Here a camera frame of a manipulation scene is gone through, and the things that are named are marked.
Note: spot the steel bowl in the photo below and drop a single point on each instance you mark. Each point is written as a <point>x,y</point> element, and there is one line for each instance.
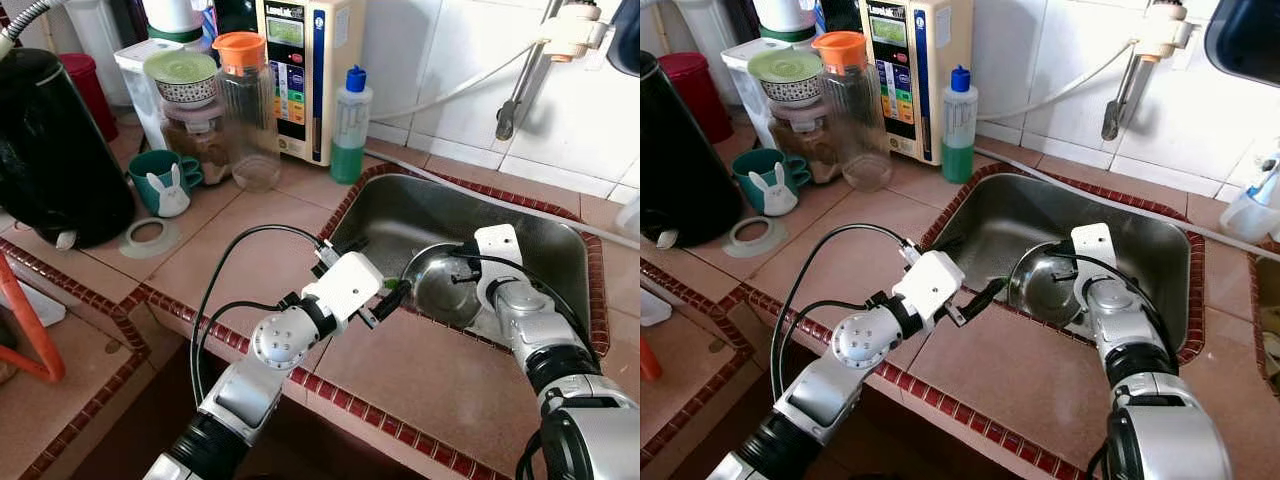
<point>1042,290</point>
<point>440,290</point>

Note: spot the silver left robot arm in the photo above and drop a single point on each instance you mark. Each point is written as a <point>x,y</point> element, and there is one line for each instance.
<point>830,385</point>
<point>250,385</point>

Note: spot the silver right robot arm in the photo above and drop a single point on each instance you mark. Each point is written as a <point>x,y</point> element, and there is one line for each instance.
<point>590,420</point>
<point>1170,420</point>

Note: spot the steel kitchen sink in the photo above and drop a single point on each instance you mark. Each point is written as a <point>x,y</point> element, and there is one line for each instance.
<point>1150,240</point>
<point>550,240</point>

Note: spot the green dish soap bottle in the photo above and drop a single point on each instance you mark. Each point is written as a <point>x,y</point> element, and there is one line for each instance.
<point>350,160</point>
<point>959,158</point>

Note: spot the glass pitcher orange lid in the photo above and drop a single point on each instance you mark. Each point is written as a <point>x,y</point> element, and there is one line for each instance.
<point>250,120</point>
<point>853,120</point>

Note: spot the cream water ionizer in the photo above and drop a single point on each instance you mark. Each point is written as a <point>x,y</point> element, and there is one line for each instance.
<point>322,80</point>
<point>930,80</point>

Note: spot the glass jar pink lid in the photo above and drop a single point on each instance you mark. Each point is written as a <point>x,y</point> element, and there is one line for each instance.
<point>803,147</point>
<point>195,147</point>

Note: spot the steel faucet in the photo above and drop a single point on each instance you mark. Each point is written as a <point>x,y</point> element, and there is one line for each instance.
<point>522,90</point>
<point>1128,90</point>

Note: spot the white plastic tray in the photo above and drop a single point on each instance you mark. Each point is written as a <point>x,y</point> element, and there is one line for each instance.
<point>48,312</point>
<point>655,310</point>

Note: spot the teal rabbit mug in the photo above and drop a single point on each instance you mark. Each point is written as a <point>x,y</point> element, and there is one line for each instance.
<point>152,178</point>
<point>757,178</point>

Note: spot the orange stool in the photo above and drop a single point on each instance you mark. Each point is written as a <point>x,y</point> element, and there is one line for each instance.
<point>30,335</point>
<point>650,360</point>

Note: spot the small steel side sink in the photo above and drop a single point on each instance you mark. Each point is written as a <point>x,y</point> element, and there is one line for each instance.
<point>1265,330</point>

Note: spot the patterned ceramic bowl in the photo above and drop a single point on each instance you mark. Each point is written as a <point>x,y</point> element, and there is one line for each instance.
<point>792,93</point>
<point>186,93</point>

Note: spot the green round lid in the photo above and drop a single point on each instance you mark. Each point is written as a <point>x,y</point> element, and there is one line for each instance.
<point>180,66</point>
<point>785,65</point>

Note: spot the black electric kettle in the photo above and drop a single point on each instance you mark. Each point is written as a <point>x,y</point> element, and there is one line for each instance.
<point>60,160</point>
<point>690,170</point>

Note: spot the translucent white plastic container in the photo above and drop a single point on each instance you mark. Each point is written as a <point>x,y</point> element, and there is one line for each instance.
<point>133,90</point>
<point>740,90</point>

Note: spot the white faucet filter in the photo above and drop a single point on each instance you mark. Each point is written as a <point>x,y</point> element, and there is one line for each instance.
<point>575,35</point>
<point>1165,35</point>

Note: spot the white thermos green band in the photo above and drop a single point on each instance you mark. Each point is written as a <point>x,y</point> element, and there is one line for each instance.
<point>175,15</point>
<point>785,15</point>

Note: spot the dark blue pan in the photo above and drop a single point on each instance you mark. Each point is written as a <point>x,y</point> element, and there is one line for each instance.
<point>1245,42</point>
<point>626,38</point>

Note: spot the red canister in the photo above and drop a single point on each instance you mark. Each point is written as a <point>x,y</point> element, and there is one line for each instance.
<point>90,97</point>
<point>697,97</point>

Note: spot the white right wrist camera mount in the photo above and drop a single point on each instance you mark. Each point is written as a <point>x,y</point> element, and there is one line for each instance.
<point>1095,252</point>
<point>498,255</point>

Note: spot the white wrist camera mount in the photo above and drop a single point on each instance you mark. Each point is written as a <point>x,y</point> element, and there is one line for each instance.
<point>1095,252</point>
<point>498,255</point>
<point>928,285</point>
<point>345,285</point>

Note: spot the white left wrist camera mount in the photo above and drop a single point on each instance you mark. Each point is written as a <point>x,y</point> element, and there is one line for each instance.
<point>345,285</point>
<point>928,285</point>

